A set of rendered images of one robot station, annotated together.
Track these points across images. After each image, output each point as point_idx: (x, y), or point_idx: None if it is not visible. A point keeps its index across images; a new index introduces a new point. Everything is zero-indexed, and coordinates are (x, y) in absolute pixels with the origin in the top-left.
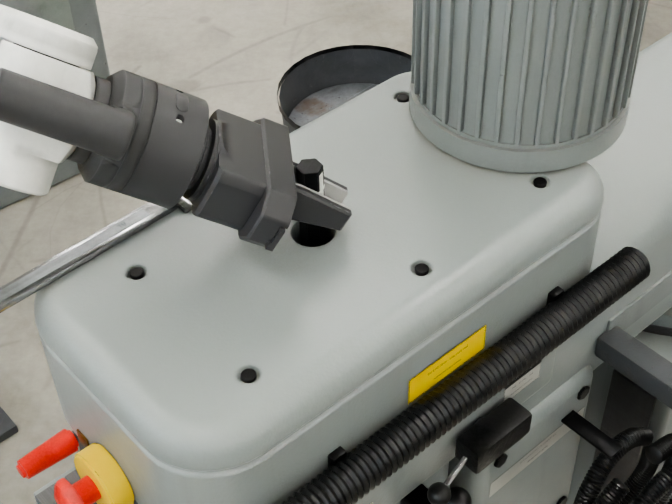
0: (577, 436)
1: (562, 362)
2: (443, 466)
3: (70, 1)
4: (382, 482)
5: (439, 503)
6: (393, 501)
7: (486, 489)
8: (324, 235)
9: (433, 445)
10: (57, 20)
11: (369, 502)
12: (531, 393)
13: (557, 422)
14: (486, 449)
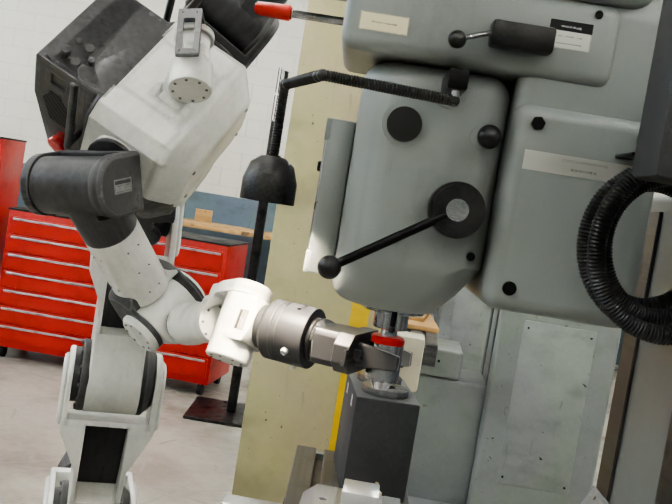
0: (637, 211)
1: (625, 85)
2: (490, 103)
3: (580, 432)
4: (421, 5)
5: (452, 35)
6: (427, 43)
7: (520, 153)
8: None
9: (472, 17)
10: (564, 440)
11: (407, 16)
12: (579, 69)
13: (610, 152)
14: (504, 20)
